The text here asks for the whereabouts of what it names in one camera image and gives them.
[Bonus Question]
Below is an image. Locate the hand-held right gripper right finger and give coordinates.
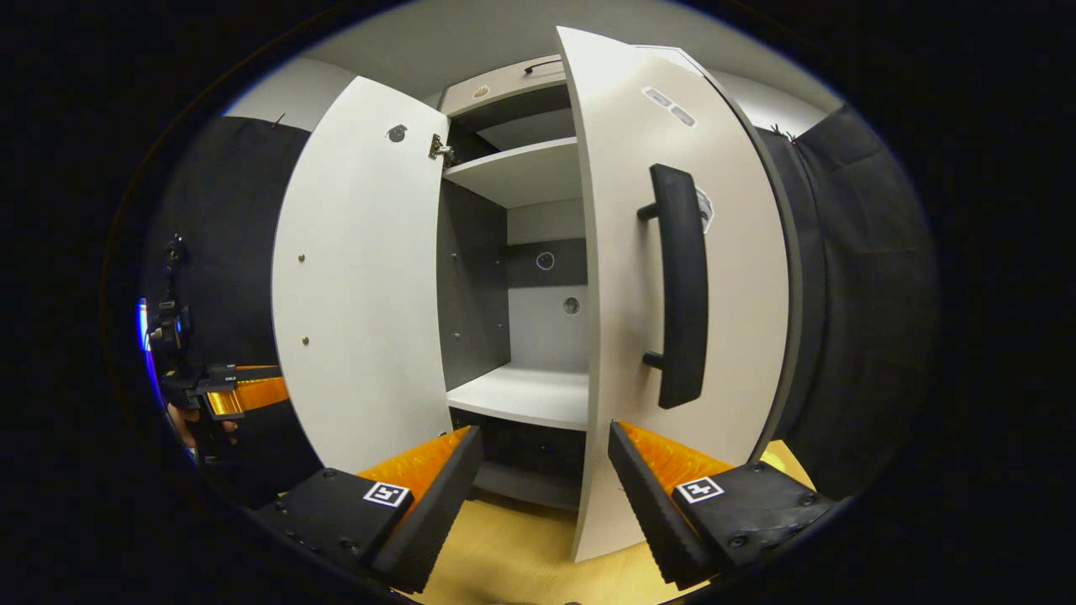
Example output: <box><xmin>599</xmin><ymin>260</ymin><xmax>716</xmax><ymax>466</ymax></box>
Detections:
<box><xmin>607</xmin><ymin>420</ymin><xmax>837</xmax><ymax>591</ymax></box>

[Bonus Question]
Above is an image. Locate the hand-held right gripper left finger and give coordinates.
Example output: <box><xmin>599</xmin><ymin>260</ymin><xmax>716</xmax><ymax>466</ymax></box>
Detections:
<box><xmin>252</xmin><ymin>425</ymin><xmax>485</xmax><ymax>594</ymax></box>

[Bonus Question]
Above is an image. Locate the white cabinet door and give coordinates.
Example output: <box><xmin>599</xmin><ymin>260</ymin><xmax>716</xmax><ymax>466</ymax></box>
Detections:
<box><xmin>556</xmin><ymin>25</ymin><xmax>791</xmax><ymax>562</ymax></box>
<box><xmin>271</xmin><ymin>76</ymin><xmax>455</xmax><ymax>474</ymax></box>

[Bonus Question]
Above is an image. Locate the white cabinet shelf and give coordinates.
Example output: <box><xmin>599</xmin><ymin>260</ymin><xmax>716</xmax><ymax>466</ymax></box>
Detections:
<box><xmin>443</xmin><ymin>137</ymin><xmax>581</xmax><ymax>209</ymax></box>
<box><xmin>446</xmin><ymin>361</ymin><xmax>589</xmax><ymax>431</ymax></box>

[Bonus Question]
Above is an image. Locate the grey white cabinet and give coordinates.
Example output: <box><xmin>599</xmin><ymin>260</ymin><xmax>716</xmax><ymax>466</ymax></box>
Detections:
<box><xmin>435</xmin><ymin>46</ymin><xmax>805</xmax><ymax>512</ymax></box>

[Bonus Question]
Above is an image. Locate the black backdrop cloth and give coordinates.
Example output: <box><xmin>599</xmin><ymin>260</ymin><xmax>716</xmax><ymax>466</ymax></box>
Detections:
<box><xmin>757</xmin><ymin>105</ymin><xmax>938</xmax><ymax>497</ymax></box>
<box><xmin>139</xmin><ymin>116</ymin><xmax>324</xmax><ymax>509</ymax></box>

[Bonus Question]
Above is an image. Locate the black door handle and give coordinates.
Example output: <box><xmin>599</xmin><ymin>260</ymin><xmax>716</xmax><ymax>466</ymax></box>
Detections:
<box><xmin>636</xmin><ymin>164</ymin><xmax>709</xmax><ymax>410</ymax></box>

